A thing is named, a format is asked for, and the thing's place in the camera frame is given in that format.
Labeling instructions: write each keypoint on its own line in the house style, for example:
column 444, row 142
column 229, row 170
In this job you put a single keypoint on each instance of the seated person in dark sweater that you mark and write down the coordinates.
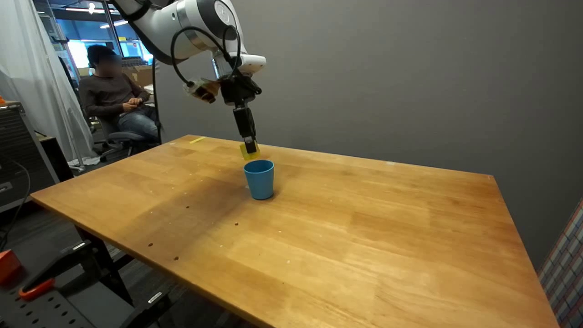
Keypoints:
column 112, row 97

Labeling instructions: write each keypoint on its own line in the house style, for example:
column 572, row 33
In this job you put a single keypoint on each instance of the plaid fabric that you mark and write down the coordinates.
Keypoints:
column 566, row 273

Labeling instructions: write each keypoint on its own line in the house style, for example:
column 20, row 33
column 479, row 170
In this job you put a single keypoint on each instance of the black table leg frame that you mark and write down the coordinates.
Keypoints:
column 102, row 266

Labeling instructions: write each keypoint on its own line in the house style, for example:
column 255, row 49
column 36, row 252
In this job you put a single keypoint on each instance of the orange clamp block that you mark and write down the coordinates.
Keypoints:
column 9, row 266

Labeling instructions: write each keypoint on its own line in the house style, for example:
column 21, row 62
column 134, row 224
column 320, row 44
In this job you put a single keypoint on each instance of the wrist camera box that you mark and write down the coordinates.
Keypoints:
column 205, row 89

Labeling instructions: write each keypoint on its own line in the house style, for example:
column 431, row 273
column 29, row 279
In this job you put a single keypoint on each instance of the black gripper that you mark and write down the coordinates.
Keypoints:
column 240, row 88

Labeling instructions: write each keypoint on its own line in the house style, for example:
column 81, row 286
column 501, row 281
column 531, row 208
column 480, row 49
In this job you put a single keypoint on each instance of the black vertical pole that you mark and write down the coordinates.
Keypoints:
column 156, row 102

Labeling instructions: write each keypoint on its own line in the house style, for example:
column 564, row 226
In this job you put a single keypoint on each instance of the black equipment cabinet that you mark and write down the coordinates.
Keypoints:
column 18, row 151

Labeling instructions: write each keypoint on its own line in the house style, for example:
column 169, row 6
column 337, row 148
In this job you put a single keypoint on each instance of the yellow tape strip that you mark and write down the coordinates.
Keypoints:
column 198, row 140

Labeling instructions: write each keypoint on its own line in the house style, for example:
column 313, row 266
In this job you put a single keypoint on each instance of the white sheer curtain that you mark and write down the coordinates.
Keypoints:
column 43, row 73

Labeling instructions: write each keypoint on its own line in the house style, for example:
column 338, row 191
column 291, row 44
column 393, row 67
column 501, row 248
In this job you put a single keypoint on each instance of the blue plastic cup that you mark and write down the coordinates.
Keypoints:
column 260, row 180

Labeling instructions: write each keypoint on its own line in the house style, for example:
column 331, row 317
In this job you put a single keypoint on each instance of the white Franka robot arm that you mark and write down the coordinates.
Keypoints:
column 183, row 24

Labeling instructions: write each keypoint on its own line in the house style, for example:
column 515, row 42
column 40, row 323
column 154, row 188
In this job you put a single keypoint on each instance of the grey office chair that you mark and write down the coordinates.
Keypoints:
column 111, row 135

